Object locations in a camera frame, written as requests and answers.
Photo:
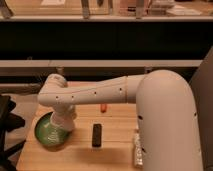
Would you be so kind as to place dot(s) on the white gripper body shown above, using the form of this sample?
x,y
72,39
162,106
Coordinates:
x,y
64,118

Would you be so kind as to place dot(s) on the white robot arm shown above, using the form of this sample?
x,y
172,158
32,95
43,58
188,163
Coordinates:
x,y
166,111

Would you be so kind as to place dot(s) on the black rectangular remote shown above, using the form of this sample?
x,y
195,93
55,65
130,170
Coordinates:
x,y
97,135

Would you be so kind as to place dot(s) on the small orange object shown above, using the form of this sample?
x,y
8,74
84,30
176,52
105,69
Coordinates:
x,y
103,108

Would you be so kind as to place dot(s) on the black office chair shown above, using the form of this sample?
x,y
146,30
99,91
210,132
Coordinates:
x,y
8,122

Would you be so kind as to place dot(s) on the clear plastic water bottle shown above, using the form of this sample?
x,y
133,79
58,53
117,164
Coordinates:
x,y
138,163

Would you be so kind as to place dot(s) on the grey metal shelf rail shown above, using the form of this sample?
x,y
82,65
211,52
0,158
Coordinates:
x,y
87,67

